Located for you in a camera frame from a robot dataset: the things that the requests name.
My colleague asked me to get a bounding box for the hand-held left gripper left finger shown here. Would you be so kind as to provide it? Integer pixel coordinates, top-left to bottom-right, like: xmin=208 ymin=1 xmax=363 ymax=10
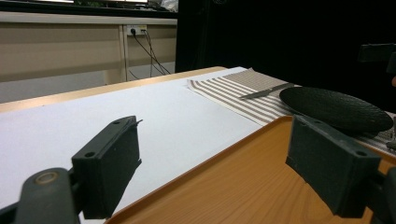
xmin=71 ymin=115 xmax=144 ymax=219

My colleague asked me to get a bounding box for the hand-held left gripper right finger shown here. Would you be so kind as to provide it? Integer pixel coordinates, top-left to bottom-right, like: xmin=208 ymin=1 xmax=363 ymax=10
xmin=285 ymin=114 xmax=383 ymax=218

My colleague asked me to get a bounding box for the black textured round plate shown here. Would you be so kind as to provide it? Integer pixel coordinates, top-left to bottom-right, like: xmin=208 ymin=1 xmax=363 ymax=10
xmin=278 ymin=86 xmax=394 ymax=138

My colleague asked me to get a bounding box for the wooden serving tray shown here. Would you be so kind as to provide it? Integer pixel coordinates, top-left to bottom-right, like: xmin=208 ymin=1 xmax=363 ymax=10
xmin=104 ymin=115 xmax=396 ymax=224

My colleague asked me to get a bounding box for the silver table knife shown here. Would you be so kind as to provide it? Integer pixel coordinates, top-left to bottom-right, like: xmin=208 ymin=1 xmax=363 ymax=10
xmin=238 ymin=82 xmax=295 ymax=101

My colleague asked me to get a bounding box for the white table sheet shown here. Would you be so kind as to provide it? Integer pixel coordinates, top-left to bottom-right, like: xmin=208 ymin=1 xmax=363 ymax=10
xmin=0 ymin=65 xmax=264 ymax=218

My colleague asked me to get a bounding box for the black curtain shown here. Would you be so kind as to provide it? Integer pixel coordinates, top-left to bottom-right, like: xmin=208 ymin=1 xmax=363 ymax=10
xmin=175 ymin=0 xmax=396 ymax=113

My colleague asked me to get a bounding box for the beige desk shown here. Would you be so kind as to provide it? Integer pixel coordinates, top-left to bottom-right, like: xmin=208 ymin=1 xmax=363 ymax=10
xmin=0 ymin=10 xmax=178 ymax=83

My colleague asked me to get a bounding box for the striped beige placemat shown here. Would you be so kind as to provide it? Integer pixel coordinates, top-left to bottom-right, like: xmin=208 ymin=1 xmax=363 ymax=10
xmin=186 ymin=67 xmax=396 ymax=153

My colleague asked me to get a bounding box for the white power outlet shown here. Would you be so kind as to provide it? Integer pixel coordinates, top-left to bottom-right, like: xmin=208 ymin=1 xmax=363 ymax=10
xmin=126 ymin=24 xmax=148 ymax=36

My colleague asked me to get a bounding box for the black cable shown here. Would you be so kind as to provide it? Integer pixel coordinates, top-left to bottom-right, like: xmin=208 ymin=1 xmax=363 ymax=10
xmin=143 ymin=29 xmax=157 ymax=78
xmin=133 ymin=29 xmax=172 ymax=77

